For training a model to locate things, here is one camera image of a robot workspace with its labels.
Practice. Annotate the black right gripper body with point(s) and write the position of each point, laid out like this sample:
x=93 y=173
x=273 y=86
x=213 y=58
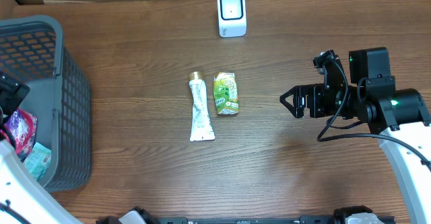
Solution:
x=325 y=102

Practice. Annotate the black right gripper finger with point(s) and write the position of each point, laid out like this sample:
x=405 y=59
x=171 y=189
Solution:
x=296 y=108
x=291 y=92

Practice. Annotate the green juice carton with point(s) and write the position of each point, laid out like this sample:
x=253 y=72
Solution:
x=225 y=93

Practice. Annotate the white tube gold cap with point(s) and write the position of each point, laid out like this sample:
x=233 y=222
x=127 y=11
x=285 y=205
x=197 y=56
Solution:
x=201 y=127

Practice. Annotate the teal white snack packet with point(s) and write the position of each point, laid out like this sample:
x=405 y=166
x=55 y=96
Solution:
x=38 y=161

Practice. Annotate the purple red snack packet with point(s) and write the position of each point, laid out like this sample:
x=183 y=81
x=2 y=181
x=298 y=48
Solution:
x=22 y=127

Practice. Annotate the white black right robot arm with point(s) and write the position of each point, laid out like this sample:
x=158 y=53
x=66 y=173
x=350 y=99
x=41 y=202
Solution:
x=367 y=104

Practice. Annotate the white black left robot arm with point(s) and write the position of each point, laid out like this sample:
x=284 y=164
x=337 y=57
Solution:
x=23 y=199

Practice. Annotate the white barcode scanner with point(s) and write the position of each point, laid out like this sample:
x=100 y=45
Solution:
x=232 y=21

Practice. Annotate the grey plastic shopping basket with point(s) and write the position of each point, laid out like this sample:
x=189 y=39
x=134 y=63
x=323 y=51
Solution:
x=33 y=53

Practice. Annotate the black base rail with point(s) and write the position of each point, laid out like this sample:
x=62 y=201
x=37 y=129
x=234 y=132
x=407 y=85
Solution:
x=307 y=219

